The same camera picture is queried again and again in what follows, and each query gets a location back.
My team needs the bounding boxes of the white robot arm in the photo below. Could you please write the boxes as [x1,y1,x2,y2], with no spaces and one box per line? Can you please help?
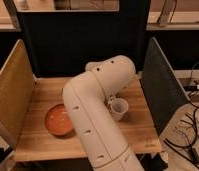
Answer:
[62,55,144,171]

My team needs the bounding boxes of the clear plastic cup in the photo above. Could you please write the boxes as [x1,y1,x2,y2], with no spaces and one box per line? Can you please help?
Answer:
[108,98,129,121]

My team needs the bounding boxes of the orange bowl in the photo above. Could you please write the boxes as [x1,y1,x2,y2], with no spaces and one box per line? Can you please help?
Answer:
[45,104,74,136]

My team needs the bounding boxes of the black back panel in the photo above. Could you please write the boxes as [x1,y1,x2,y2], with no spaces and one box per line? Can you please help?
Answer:
[17,0,151,77]

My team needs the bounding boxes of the dark right side panel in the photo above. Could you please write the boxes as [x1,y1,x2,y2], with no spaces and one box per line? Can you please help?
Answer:
[141,37,190,136]

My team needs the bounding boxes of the wooden left side panel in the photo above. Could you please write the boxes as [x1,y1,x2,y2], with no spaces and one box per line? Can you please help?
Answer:
[0,39,35,149]

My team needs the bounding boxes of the power strip on floor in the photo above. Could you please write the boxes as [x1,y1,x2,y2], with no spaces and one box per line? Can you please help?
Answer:
[184,79,199,91]

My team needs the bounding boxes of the black floor cables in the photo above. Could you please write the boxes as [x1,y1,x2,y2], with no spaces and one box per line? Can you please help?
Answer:
[163,56,199,166]

